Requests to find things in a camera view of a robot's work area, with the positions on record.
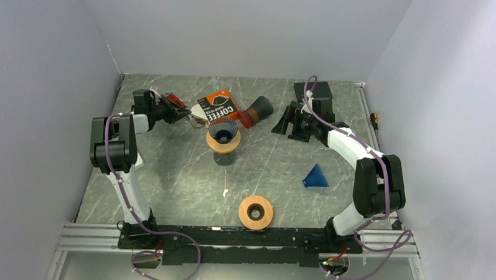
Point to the glass carafe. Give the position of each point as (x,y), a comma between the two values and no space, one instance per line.
(224,159)

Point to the paper coffee filters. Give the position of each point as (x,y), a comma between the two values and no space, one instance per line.
(197,117)

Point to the white square box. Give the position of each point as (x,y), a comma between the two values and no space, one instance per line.
(139,161)

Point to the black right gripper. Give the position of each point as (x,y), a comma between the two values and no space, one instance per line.
(294,115)

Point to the wooden dripper ring holder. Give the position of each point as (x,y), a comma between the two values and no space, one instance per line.
(221,147)

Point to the yellow black screwdriver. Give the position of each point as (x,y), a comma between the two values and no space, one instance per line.
(374,121)

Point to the orange coffee filter box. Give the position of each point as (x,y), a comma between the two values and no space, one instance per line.
(219,104)

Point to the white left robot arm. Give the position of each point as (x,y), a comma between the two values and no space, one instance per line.
(114,151)

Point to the blue ribbed dripper cone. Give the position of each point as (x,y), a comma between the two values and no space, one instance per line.
(315,178)
(223,129)

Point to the red handled adjustable wrench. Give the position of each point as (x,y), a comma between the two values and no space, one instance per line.
(175,100)

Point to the black rectangular box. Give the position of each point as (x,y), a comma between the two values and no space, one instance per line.
(322,90)

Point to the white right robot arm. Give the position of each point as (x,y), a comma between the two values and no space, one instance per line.
(378,187)

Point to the red and black cup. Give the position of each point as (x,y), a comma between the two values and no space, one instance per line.
(259,110)

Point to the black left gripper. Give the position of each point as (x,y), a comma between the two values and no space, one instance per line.
(175,112)

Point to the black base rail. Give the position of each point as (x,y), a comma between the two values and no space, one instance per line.
(231,244)

